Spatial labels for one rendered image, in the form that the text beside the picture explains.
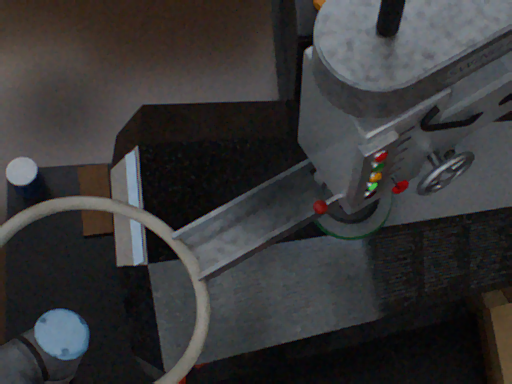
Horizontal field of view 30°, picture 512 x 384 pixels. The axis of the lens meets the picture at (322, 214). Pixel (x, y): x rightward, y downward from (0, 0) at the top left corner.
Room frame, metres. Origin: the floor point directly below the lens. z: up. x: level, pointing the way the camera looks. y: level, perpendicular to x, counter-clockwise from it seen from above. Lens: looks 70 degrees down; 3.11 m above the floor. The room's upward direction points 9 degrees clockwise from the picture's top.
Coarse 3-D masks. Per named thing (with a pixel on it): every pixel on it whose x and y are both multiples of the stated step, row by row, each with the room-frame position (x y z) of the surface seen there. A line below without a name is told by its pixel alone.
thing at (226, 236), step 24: (312, 168) 0.86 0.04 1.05; (264, 192) 0.77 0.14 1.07; (288, 192) 0.79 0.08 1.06; (312, 192) 0.80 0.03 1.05; (216, 216) 0.69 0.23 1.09; (240, 216) 0.71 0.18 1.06; (264, 216) 0.72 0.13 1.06; (288, 216) 0.73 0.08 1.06; (312, 216) 0.73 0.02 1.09; (192, 240) 0.64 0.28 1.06; (216, 240) 0.64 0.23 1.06; (240, 240) 0.65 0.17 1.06; (264, 240) 0.65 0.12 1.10; (216, 264) 0.58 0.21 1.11
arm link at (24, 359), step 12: (0, 348) 0.26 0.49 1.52; (12, 348) 0.26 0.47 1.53; (24, 348) 0.26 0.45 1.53; (0, 360) 0.24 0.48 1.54; (12, 360) 0.24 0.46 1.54; (24, 360) 0.24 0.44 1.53; (36, 360) 0.25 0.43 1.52; (0, 372) 0.22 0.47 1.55; (12, 372) 0.22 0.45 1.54; (24, 372) 0.22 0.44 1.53; (36, 372) 0.23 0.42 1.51
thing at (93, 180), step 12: (84, 168) 1.15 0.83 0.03; (96, 168) 1.16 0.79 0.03; (84, 180) 1.11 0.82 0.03; (96, 180) 1.12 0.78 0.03; (108, 180) 1.12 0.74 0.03; (84, 192) 1.07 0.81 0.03; (96, 192) 1.07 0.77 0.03; (108, 192) 1.08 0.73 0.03; (84, 216) 0.98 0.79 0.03; (96, 216) 0.99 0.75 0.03; (108, 216) 0.99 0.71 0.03; (84, 228) 0.94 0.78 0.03; (96, 228) 0.95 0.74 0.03; (108, 228) 0.95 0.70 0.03
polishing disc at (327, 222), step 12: (324, 192) 0.88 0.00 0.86; (372, 204) 0.87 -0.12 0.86; (384, 204) 0.87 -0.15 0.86; (324, 216) 0.81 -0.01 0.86; (336, 216) 0.82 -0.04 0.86; (348, 216) 0.82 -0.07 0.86; (360, 216) 0.83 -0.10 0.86; (372, 216) 0.83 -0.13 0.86; (384, 216) 0.84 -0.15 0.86; (324, 228) 0.78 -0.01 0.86; (336, 228) 0.79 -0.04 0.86; (348, 228) 0.79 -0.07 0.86; (360, 228) 0.80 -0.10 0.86; (372, 228) 0.80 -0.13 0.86
